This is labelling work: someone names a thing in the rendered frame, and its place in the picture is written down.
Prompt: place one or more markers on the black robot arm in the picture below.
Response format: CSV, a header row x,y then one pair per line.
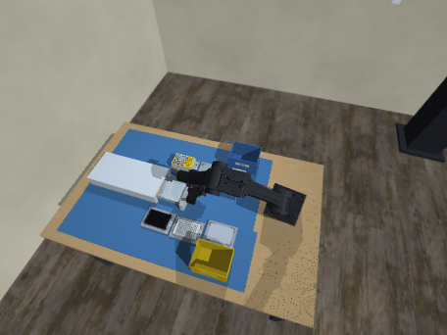
x,y
219,178

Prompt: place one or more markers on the blue open-top box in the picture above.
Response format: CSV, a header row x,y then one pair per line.
x,y
249,153

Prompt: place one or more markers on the yellow open bin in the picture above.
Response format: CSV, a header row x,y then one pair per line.
x,y
214,259

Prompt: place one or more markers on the blue bench mat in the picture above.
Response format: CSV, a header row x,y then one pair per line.
x,y
112,219

